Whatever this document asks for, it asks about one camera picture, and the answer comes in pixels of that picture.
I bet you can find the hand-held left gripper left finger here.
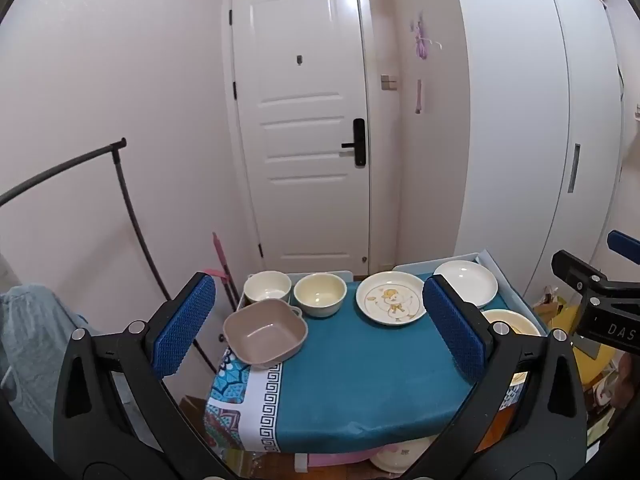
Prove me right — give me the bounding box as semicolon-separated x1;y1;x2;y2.
52;272;236;480

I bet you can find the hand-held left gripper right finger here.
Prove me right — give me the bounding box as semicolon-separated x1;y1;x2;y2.
404;275;587;480

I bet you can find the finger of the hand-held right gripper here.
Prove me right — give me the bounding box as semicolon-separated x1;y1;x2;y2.
607;230;640;262
551;250;640;306

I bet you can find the plain white plate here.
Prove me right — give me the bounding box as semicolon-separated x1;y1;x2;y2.
433;260;499;309

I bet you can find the cream rimmed plate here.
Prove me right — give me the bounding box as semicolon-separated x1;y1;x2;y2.
479;308;543;387

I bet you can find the cartoon print plate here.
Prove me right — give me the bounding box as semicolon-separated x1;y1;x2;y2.
355;270;432;327

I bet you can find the pink square bowl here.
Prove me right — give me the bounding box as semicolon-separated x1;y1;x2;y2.
222;300;308;372

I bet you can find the white round bowl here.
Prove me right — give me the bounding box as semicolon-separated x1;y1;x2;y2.
243;270;293;306

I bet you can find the cream round bowl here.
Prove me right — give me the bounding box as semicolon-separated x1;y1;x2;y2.
293;273;348;319

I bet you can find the yellow stool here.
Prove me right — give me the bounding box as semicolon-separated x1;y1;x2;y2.
575;345;626;391

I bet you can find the pink broom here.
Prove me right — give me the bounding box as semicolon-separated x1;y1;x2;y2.
212;232;242;311

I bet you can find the teal patterned tablecloth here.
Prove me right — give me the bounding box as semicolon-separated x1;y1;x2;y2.
205;272;532;454

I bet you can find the white plastic basin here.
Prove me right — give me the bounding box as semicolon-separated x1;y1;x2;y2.
369;435;437;474

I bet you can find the grey-blue cloth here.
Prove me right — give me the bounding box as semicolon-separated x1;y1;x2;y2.
0;284;103;458

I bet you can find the white wardrobe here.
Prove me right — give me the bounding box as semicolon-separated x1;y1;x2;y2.
446;0;627;303

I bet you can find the white panel door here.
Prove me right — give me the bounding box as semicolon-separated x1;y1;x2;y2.
229;0;374;277

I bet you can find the black clothes rack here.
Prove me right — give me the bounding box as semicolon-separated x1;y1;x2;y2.
0;137;217;376

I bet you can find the grey wardrobe handle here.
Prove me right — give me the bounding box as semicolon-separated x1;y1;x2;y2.
568;143;581;194

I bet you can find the black door lock handle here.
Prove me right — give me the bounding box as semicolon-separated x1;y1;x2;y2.
341;118;367;166

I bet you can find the purple wall decoration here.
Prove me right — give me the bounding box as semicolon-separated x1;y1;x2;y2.
410;9;444;61

